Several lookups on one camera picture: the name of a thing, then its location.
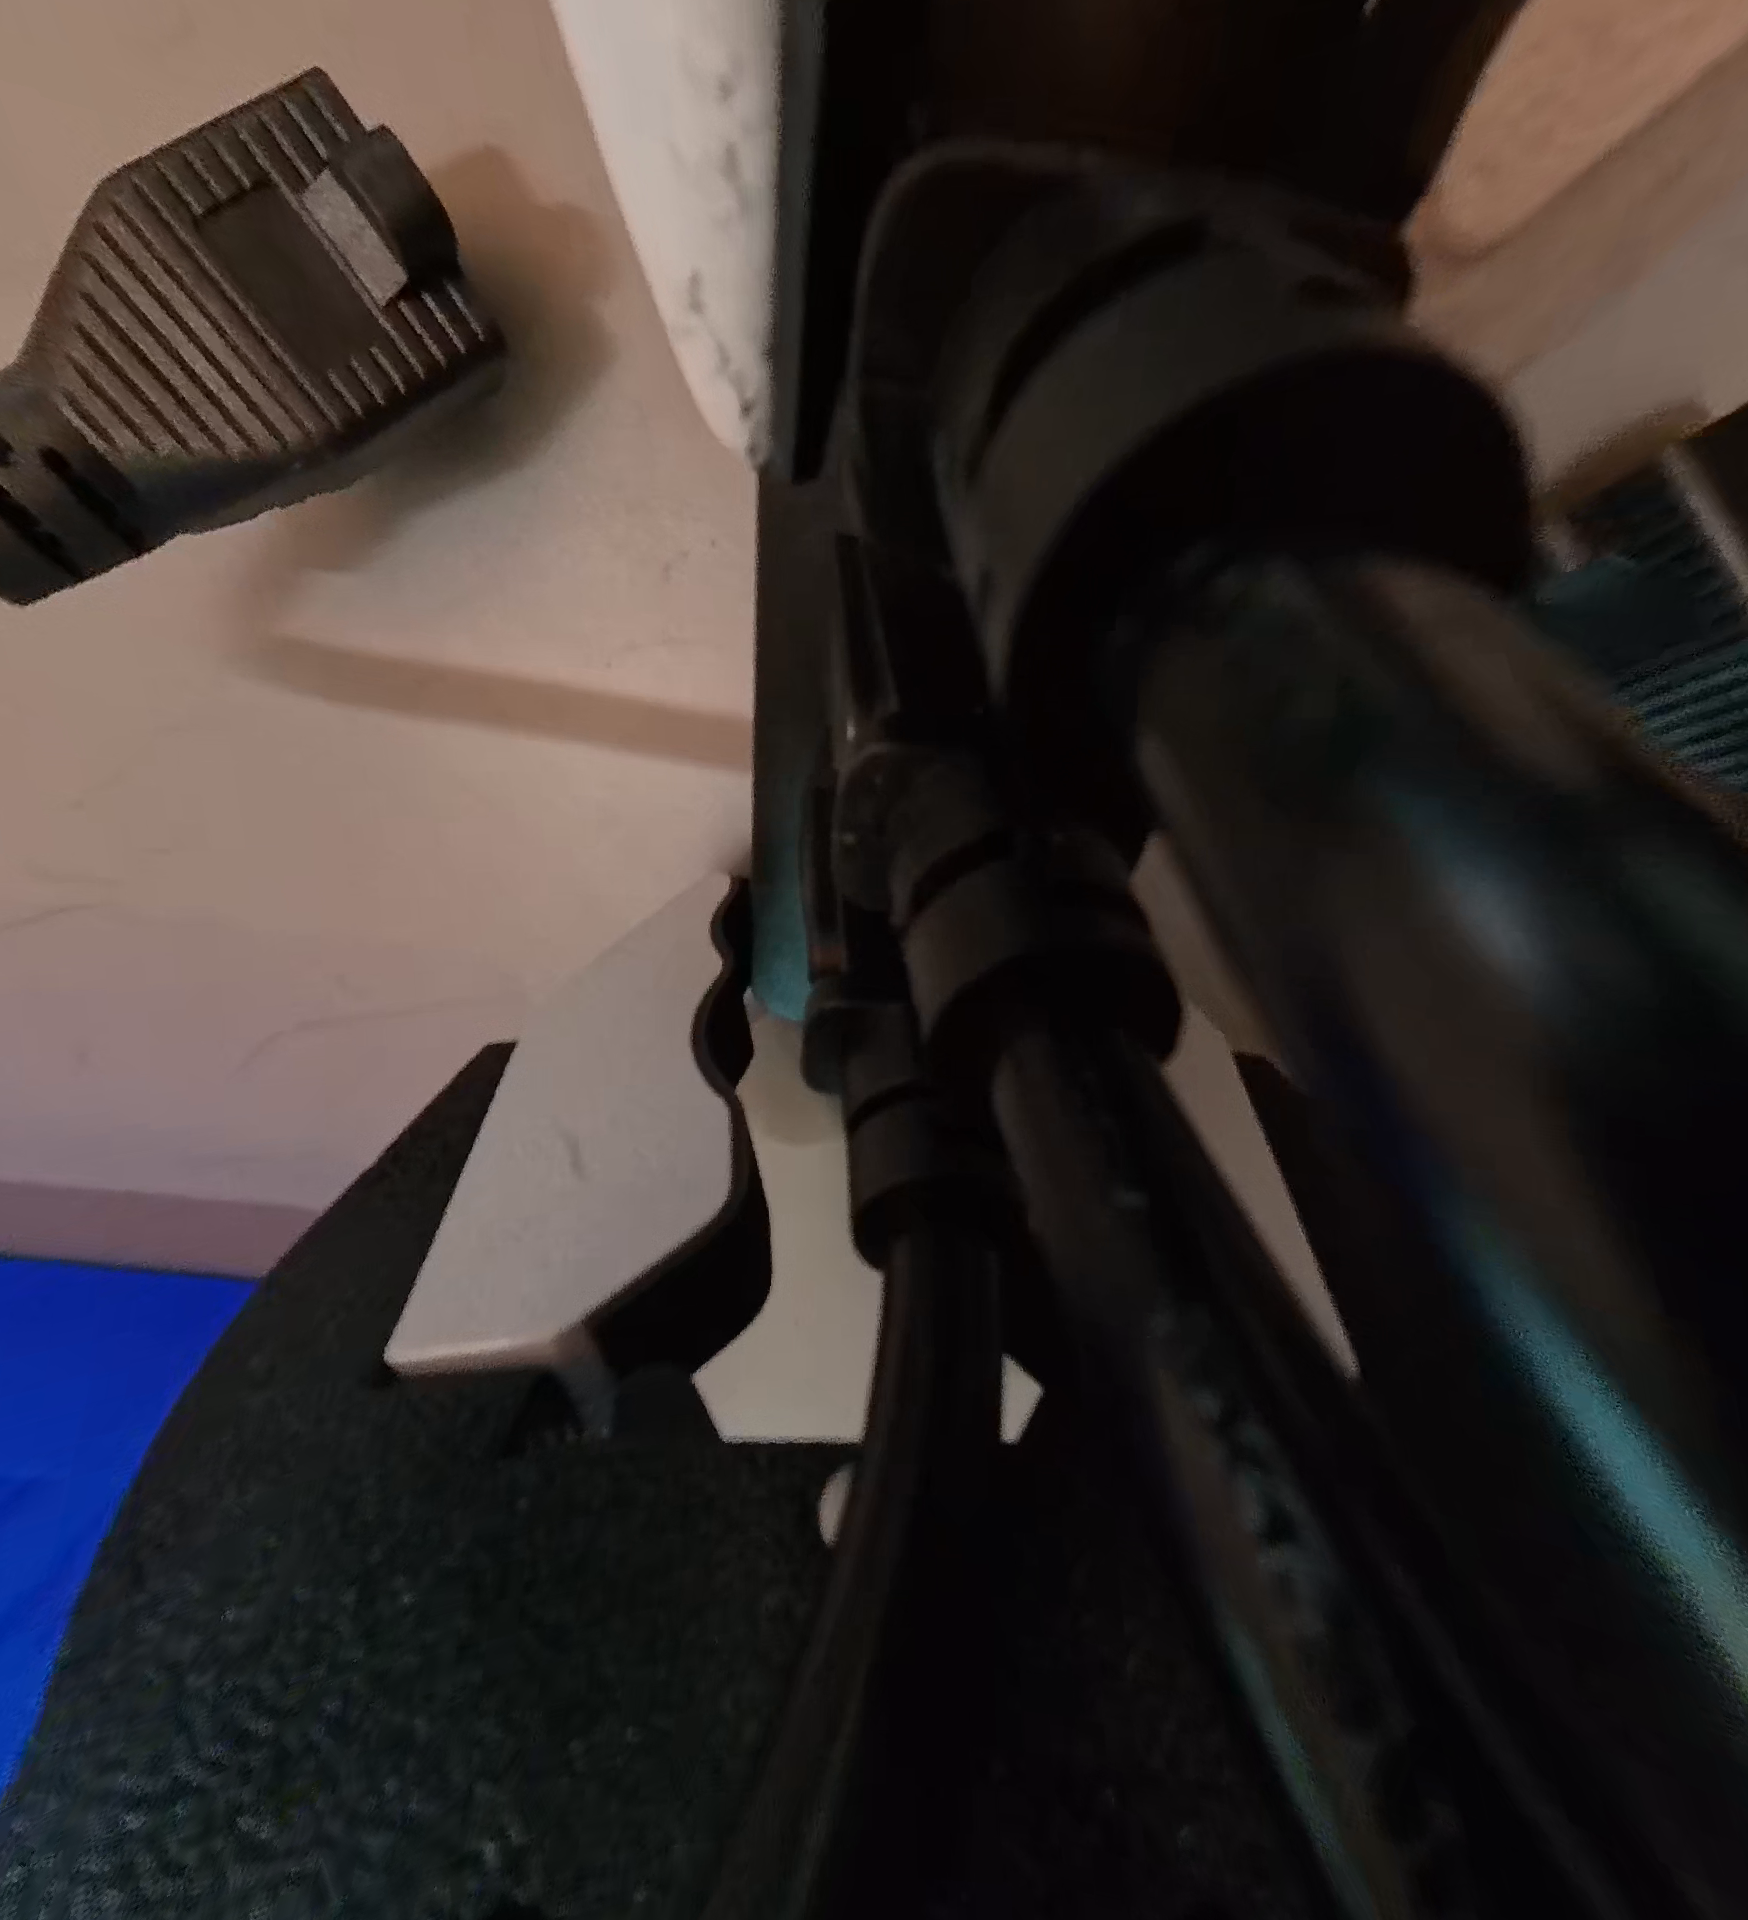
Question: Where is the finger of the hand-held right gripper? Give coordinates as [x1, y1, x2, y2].
[547, 0, 824, 470]
[1403, 0, 1748, 382]

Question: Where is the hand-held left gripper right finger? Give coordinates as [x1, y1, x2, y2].
[1136, 840, 1364, 1382]

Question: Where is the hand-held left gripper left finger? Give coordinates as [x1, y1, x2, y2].
[382, 870, 776, 1392]

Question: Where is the thick black power cable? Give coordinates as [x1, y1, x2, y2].
[871, 143, 1748, 1920]

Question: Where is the blue mat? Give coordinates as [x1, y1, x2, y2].
[0, 1244, 264, 1885]

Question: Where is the ribbed black plug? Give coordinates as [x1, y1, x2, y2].
[1542, 382, 1748, 879]
[0, 70, 508, 606]

